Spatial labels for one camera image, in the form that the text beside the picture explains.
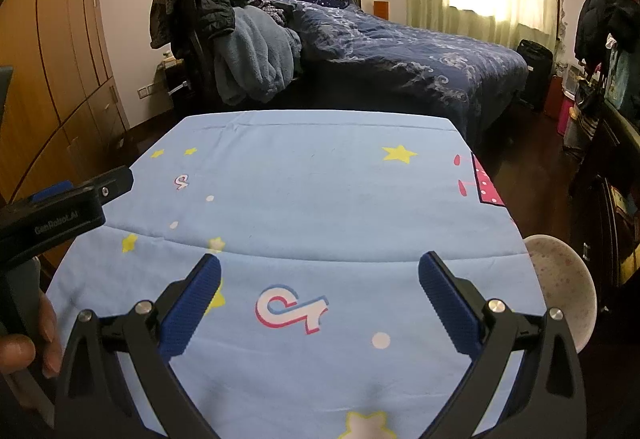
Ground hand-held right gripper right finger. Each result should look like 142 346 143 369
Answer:
417 250 587 439

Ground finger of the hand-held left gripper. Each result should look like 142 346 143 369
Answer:
27 183 83 206
96 166 135 208

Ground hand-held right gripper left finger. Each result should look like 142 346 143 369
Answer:
54 253 223 439

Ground white pink plastic bin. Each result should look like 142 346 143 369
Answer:
524 234 598 356

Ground person's left hand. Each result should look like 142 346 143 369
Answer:
0 291 63 380

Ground dark nightstand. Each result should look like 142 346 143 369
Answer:
161 59 194 118

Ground light blue printed tablecloth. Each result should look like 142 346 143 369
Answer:
47 111 547 439

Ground brown wooden wardrobe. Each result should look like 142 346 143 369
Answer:
0 0 132 202

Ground black puffer jacket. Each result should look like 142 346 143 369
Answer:
197 0 257 40

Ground pink storage box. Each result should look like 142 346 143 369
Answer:
556 98 577 136

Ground dark wooden dresser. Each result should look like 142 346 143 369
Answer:
569 103 640 291

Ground red container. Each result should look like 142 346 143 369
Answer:
544 75 569 120

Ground black suitcase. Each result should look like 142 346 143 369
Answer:
515 39 554 113

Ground navy patterned duvet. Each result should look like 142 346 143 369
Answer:
250 0 530 146

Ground white plastic basket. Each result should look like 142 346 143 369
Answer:
563 63 587 98

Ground teal printed bag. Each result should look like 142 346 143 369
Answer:
606 45 640 110

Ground hanging dark coats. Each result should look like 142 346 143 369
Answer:
573 0 640 70

